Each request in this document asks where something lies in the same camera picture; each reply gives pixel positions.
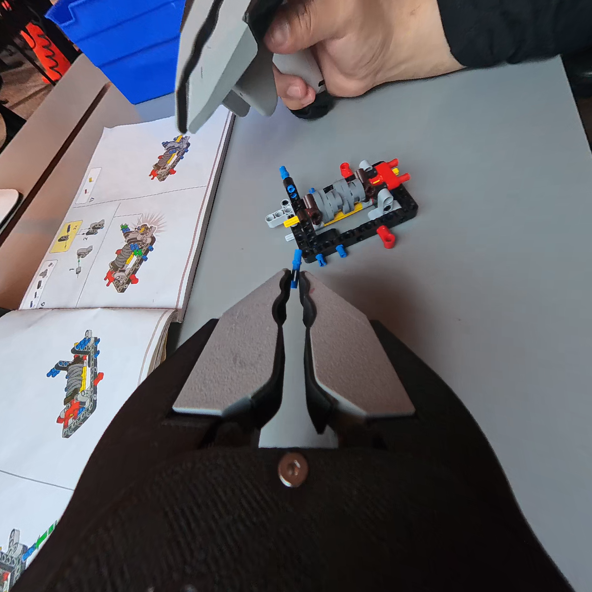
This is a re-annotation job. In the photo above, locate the person's right hand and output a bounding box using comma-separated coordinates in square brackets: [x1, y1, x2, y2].
[264, 0, 464, 111]

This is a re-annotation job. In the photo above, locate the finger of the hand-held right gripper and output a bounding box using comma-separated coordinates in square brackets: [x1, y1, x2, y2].
[174, 0, 218, 136]
[185, 0, 260, 135]

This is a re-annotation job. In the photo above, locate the grey side table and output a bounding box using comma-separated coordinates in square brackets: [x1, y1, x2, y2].
[0, 53, 139, 308]

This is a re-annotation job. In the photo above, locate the person's right forearm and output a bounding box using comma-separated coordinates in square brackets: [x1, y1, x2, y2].
[437, 0, 592, 70]

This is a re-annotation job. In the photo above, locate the white flat device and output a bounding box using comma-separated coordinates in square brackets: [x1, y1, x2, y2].
[0, 189, 24, 234]

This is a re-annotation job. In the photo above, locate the orange black patterned item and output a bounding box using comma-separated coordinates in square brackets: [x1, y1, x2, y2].
[18, 21, 70, 86]

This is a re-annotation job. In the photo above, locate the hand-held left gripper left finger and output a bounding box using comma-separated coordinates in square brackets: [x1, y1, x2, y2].
[172, 269, 290, 428]

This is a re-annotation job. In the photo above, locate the lego instruction booklet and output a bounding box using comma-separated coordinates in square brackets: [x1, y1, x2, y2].
[0, 110, 236, 588]

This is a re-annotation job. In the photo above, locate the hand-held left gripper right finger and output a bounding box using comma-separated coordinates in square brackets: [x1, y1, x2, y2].
[299, 270, 415, 435]

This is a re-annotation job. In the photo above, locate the black lego frame assembly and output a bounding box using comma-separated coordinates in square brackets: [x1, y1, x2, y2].
[265, 158, 419, 266]

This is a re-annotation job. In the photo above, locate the blue plastic tray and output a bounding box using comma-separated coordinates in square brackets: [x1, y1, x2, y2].
[45, 0, 188, 105]

